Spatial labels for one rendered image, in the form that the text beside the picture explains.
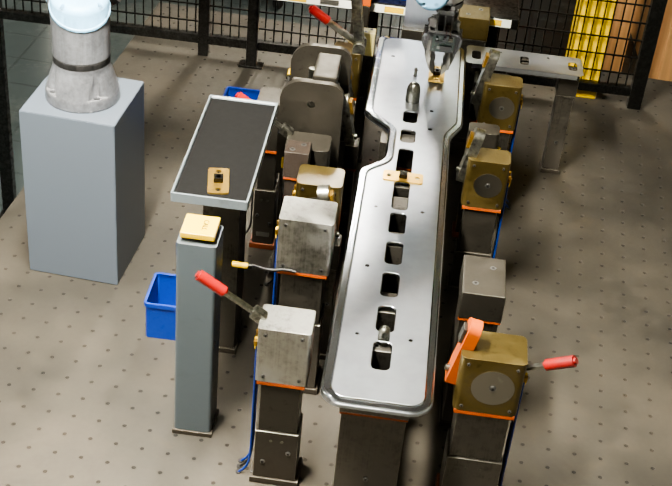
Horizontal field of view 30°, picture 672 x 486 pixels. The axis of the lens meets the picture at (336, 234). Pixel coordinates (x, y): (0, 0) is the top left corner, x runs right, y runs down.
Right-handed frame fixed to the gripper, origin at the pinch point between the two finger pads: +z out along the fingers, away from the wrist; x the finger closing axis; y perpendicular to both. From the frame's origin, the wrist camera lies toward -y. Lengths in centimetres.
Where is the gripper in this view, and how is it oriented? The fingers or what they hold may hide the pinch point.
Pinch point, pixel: (437, 67)
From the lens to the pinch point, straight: 301.6
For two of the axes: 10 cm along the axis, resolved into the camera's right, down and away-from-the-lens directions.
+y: -1.2, 6.4, -7.6
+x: 9.9, 1.3, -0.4
